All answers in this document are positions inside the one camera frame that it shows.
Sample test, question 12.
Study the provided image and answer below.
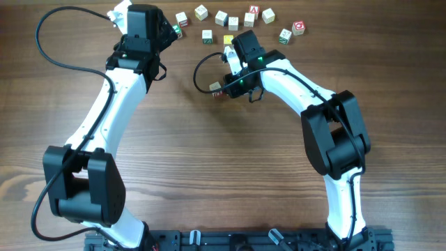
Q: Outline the wooden block red letter side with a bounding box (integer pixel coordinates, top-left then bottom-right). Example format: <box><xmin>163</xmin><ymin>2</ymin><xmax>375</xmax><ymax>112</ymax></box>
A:
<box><xmin>209</xmin><ymin>82</ymin><xmax>223</xmax><ymax>98</ymax></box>

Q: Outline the white block green side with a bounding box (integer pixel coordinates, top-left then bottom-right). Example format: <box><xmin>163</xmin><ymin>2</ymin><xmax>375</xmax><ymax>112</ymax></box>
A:
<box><xmin>202</xmin><ymin>30</ymin><xmax>213</xmax><ymax>45</ymax></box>

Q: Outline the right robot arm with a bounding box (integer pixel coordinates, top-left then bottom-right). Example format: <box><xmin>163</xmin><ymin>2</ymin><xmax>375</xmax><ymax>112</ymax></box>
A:
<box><xmin>224</xmin><ymin>30</ymin><xmax>371</xmax><ymax>250</ymax></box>

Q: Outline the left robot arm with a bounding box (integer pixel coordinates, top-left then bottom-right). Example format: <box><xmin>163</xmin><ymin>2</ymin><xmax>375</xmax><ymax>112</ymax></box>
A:
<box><xmin>40</xmin><ymin>1</ymin><xmax>177</xmax><ymax>250</ymax></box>

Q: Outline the green letter wooden block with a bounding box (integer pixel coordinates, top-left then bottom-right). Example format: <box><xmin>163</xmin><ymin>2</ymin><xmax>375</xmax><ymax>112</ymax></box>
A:
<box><xmin>172</xmin><ymin>24</ymin><xmax>183</xmax><ymax>38</ymax></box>

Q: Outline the white block red side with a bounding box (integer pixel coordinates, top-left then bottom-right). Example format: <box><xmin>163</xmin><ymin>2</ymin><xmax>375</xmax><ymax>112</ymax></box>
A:
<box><xmin>176</xmin><ymin>12</ymin><xmax>188</xmax><ymax>27</ymax></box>

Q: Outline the white block yellow edge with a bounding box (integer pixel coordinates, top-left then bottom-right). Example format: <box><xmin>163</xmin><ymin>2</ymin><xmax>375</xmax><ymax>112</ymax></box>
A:
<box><xmin>194</xmin><ymin>5</ymin><xmax>208</xmax><ymax>21</ymax></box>

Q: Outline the yellow top wooden block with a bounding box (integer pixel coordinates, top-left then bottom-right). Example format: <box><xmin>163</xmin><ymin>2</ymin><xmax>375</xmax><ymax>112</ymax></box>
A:
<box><xmin>223</xmin><ymin>35</ymin><xmax>234</xmax><ymax>46</ymax></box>

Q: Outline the white block green trim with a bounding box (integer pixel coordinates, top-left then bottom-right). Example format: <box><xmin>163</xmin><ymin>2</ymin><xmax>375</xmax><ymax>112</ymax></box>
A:
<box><xmin>279</xmin><ymin>29</ymin><xmax>292</xmax><ymax>45</ymax></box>

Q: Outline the white block blue side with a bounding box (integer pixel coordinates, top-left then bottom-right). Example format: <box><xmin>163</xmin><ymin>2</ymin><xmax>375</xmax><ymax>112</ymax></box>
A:
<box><xmin>215</xmin><ymin>10</ymin><xmax>229</xmax><ymax>26</ymax></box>

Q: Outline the plain white letter block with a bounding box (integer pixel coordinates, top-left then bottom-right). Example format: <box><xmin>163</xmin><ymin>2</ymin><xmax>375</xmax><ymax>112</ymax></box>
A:
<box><xmin>228</xmin><ymin>17</ymin><xmax>239</xmax><ymax>31</ymax></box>

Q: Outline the white wooden block centre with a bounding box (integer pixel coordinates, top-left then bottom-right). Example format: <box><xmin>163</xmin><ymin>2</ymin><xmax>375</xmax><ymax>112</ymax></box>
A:
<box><xmin>244</xmin><ymin>13</ymin><xmax>255</xmax><ymax>27</ymax></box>

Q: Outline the white block yellow side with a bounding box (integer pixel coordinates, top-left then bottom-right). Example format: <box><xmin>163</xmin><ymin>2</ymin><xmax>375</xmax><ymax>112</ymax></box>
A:
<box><xmin>262</xmin><ymin>8</ymin><xmax>275</xmax><ymax>24</ymax></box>

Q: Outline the red letter O block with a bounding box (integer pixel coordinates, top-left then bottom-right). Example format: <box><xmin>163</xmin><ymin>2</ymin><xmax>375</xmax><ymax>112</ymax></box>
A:
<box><xmin>292</xmin><ymin>21</ymin><xmax>306</xmax><ymax>36</ymax></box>

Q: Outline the red letter A block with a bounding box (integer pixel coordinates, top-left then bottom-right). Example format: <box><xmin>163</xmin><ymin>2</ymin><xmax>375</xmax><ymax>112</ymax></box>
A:
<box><xmin>249</xmin><ymin>5</ymin><xmax>259</xmax><ymax>20</ymax></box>

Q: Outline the right black cable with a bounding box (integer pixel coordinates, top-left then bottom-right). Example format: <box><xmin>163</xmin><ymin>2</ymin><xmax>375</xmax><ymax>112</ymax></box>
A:
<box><xmin>192</xmin><ymin>52</ymin><xmax>367</xmax><ymax>250</ymax></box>

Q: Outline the black cable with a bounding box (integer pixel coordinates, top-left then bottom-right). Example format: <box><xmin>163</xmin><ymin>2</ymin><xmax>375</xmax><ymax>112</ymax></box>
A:
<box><xmin>192</xmin><ymin>52</ymin><xmax>367</xmax><ymax>250</ymax></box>
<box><xmin>30</xmin><ymin>6</ymin><xmax>118</xmax><ymax>242</ymax></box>

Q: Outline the left black cable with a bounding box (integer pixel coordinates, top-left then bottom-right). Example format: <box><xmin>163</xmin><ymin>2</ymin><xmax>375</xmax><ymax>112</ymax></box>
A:
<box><xmin>30</xmin><ymin>6</ymin><xmax>118</xmax><ymax>242</ymax></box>

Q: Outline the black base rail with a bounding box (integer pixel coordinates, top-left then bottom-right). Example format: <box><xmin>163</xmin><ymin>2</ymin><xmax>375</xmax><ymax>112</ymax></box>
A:
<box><xmin>83</xmin><ymin>228</ymin><xmax>394</xmax><ymax>251</ymax></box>

